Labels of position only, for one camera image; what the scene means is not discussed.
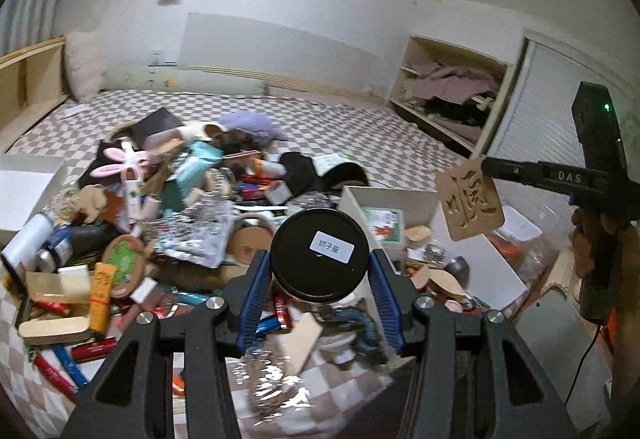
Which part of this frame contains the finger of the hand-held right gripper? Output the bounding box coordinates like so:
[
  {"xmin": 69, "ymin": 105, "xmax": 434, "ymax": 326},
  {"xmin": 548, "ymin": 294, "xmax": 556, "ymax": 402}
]
[{"xmin": 480, "ymin": 156, "xmax": 541, "ymax": 188}]

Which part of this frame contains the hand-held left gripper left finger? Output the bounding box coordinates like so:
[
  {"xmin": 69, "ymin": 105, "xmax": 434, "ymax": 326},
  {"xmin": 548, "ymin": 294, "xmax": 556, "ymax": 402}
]
[{"xmin": 60, "ymin": 250, "xmax": 273, "ymax": 439}]

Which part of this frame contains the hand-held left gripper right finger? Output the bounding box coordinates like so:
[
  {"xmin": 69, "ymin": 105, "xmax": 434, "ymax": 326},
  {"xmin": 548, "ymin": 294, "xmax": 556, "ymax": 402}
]
[{"xmin": 369, "ymin": 250, "xmax": 586, "ymax": 439}]

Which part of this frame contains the black round jar lid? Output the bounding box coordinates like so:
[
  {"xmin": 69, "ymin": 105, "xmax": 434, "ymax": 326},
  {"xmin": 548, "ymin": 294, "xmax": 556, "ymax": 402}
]
[{"xmin": 240, "ymin": 208, "xmax": 401, "ymax": 420}]

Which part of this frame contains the carved wooden plaque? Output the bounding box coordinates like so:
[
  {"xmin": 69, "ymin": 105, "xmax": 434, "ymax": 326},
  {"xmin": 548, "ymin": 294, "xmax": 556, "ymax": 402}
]
[{"xmin": 434, "ymin": 158, "xmax": 505, "ymax": 242}]

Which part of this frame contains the white storage container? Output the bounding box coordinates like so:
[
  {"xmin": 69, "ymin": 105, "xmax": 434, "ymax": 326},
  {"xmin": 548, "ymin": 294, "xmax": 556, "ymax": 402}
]
[{"xmin": 337, "ymin": 185, "xmax": 531, "ymax": 320}]

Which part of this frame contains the person's right hand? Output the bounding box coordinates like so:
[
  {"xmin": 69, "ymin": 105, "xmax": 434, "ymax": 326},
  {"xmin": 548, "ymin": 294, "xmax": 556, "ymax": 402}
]
[{"xmin": 571, "ymin": 209, "xmax": 609, "ymax": 281}]

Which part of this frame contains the wooden embroidery hoop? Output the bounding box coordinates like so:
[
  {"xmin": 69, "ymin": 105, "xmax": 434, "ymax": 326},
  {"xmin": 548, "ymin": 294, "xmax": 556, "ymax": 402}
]
[{"xmin": 227, "ymin": 213, "xmax": 276, "ymax": 268}]

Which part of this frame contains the ribbed sliding wardrobe door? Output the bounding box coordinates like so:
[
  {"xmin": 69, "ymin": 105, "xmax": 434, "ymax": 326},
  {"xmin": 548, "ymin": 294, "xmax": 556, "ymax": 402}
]
[{"xmin": 485, "ymin": 31, "xmax": 640, "ymax": 225}]

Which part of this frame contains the clear lidded box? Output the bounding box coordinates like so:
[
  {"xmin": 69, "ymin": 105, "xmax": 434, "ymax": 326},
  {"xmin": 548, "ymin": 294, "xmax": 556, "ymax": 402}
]
[{"xmin": 487, "ymin": 205, "xmax": 544, "ymax": 261}]

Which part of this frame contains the green and white plastic box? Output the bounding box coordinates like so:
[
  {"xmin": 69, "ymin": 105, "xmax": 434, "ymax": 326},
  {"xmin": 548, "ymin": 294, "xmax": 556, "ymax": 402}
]
[{"xmin": 361, "ymin": 206, "xmax": 405, "ymax": 251}]

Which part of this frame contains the open wardrobe shelf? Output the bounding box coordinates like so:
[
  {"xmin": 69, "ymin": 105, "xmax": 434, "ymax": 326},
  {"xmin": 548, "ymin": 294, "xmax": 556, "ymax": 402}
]
[{"xmin": 389, "ymin": 35, "xmax": 517, "ymax": 156}]

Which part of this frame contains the silver foil bag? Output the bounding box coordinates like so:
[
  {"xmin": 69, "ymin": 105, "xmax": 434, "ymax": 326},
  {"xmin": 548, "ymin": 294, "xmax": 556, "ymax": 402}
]
[{"xmin": 150, "ymin": 199, "xmax": 241, "ymax": 270}]

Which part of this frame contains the pile of clothes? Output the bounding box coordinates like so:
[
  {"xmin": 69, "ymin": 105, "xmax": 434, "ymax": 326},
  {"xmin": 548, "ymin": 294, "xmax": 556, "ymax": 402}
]
[{"xmin": 400, "ymin": 60, "xmax": 501, "ymax": 140}]

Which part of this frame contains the black sock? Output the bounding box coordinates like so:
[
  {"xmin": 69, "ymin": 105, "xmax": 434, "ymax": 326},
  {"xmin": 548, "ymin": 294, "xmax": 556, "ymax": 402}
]
[{"xmin": 279, "ymin": 151, "xmax": 321, "ymax": 194}]

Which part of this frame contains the black cap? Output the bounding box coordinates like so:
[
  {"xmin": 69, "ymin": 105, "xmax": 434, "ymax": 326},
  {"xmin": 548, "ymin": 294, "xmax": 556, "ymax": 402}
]
[{"xmin": 320, "ymin": 159, "xmax": 369, "ymax": 192}]

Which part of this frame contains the green round coaster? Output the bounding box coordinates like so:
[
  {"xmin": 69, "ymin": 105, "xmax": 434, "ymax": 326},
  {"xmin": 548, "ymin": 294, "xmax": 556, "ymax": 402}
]
[{"xmin": 102, "ymin": 235, "xmax": 146, "ymax": 300}]

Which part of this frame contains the teal box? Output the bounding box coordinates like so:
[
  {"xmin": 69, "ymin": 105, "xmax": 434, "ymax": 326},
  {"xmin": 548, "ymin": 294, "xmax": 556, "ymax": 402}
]
[{"xmin": 172, "ymin": 141, "xmax": 226, "ymax": 200}]

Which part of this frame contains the brown furry toy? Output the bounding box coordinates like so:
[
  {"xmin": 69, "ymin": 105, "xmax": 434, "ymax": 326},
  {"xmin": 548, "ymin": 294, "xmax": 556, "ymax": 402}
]
[{"xmin": 215, "ymin": 129, "xmax": 262, "ymax": 158}]

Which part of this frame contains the orange tube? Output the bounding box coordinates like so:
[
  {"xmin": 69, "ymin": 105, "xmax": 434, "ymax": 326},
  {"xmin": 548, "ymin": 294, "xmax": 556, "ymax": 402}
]
[{"xmin": 90, "ymin": 261, "xmax": 119, "ymax": 338}]

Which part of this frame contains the purple plush toy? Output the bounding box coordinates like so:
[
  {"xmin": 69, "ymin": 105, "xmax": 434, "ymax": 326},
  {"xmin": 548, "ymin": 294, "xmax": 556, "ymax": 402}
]
[{"xmin": 217, "ymin": 113, "xmax": 288, "ymax": 142}]

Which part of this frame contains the grey metal panel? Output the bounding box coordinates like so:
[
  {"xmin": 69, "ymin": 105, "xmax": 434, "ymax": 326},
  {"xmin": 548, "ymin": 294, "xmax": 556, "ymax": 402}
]
[{"xmin": 515, "ymin": 289, "xmax": 614, "ymax": 435}]

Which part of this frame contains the pink rabbit toy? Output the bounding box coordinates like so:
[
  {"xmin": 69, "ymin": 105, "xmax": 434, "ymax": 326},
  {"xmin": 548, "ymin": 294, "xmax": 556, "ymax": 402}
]
[{"xmin": 90, "ymin": 146, "xmax": 151, "ymax": 180}]

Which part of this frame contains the black flat box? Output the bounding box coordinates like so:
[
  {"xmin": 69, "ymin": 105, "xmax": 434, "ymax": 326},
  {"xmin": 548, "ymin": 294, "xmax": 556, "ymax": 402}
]
[{"xmin": 129, "ymin": 108, "xmax": 184, "ymax": 144}]

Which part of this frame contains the wooden oval box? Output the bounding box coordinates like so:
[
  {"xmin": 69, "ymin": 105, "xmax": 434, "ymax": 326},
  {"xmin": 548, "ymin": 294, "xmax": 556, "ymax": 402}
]
[{"xmin": 17, "ymin": 316, "xmax": 94, "ymax": 346}]

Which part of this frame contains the long pale bolster pillow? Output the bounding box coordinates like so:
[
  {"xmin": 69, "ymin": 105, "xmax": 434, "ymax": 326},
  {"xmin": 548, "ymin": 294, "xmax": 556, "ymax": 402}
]
[{"xmin": 102, "ymin": 65, "xmax": 269, "ymax": 96}]

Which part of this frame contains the white bottle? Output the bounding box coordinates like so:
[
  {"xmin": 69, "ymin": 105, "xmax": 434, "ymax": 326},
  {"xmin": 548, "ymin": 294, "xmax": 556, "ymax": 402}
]
[{"xmin": 0, "ymin": 213, "xmax": 56, "ymax": 271}]

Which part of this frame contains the white cardboard box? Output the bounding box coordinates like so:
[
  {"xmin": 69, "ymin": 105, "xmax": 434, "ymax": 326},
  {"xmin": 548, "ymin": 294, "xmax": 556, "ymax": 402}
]
[{"xmin": 0, "ymin": 154, "xmax": 69, "ymax": 250}]

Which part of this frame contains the white pillow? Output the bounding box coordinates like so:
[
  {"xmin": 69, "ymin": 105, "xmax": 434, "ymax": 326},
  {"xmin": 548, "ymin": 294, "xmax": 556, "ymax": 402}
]
[{"xmin": 65, "ymin": 31, "xmax": 109, "ymax": 102}]

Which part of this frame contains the wooden headboard shelf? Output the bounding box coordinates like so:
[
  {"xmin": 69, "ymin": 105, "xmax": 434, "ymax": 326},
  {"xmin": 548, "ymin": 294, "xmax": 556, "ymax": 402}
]
[{"xmin": 0, "ymin": 36, "xmax": 69, "ymax": 154}]

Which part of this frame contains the grey curtain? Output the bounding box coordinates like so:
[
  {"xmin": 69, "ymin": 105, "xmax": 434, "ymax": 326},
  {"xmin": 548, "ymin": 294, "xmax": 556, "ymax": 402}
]
[{"xmin": 0, "ymin": 0, "xmax": 67, "ymax": 56}]

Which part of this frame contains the black cable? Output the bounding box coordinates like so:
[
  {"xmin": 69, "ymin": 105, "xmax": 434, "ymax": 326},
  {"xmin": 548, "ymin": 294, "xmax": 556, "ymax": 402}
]
[{"xmin": 567, "ymin": 319, "xmax": 614, "ymax": 400}]

